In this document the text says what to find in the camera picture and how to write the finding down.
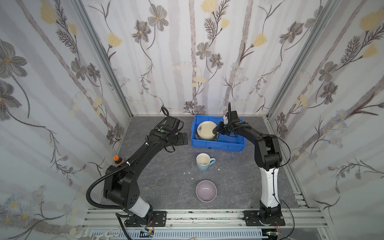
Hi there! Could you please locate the purple bowl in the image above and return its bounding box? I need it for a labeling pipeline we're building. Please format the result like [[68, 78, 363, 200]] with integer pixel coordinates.
[[196, 180, 218, 203]]

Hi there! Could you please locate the blue plastic bin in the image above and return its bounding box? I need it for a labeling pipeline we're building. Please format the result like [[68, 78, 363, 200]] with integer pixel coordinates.
[[191, 115, 246, 152]]

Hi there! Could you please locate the brown bottle orange cap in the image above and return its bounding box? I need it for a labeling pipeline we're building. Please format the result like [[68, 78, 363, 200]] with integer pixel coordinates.
[[113, 156, 123, 165]]

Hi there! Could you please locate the black corrugated cable conduit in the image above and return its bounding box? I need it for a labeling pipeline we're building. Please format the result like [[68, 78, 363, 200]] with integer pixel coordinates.
[[85, 161, 133, 210]]

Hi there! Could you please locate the cream floral plate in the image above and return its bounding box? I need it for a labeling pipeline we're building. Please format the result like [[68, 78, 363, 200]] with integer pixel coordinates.
[[197, 121, 217, 138]]

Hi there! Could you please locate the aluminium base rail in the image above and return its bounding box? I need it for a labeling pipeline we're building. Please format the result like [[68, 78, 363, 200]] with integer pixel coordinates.
[[80, 208, 328, 240]]

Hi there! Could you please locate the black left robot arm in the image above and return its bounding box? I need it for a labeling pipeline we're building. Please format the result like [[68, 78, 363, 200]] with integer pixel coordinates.
[[103, 117, 188, 218]]

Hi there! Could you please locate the green patterned small plate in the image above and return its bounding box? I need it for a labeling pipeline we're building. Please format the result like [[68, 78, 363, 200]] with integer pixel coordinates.
[[195, 133, 220, 142]]

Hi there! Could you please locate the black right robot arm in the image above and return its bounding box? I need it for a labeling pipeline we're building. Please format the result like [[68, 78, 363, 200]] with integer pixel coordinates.
[[213, 110, 285, 226]]

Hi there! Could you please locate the light blue mug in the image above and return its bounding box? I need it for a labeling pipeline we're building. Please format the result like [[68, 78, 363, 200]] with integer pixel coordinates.
[[196, 153, 216, 171]]

